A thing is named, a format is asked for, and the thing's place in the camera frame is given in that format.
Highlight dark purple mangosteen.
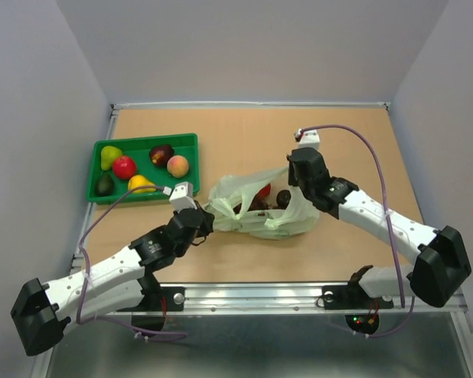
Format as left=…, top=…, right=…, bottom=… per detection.
left=276, top=189, right=292, bottom=209

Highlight light green plastic bag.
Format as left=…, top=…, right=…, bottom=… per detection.
left=203, top=168, right=319, bottom=239

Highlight red orange pomegranate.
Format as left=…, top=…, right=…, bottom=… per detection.
left=256, top=183, right=271, bottom=199

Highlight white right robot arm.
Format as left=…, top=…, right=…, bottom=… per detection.
left=287, top=147, right=472, bottom=308

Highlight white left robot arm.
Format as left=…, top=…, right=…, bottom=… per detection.
left=10, top=208, right=214, bottom=356

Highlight peach fruit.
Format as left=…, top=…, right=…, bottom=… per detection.
left=166, top=155, right=190, bottom=178

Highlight dark red grape bunch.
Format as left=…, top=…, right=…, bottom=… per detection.
left=248, top=198, right=277, bottom=217

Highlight dark red apple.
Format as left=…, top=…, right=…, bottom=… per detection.
left=149, top=144, right=175, bottom=168

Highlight bright red apple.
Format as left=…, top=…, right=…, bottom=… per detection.
left=112, top=155, right=137, bottom=180

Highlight green plastic tray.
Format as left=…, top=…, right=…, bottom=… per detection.
left=86, top=133, right=200, bottom=205

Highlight dark green avocado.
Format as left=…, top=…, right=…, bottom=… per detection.
left=95, top=172, right=115, bottom=197

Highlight green yellow pear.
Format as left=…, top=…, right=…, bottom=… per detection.
left=100, top=146, right=123, bottom=171

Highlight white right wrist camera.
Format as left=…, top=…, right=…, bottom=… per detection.
left=294, top=129, right=320, bottom=150

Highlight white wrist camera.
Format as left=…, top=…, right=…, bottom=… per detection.
left=294, top=129, right=320, bottom=150
left=169, top=181, right=196, bottom=212

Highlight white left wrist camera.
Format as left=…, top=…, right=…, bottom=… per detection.
left=169, top=181, right=196, bottom=212

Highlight aluminium mounting rail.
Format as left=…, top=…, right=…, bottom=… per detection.
left=49, top=281, right=468, bottom=316

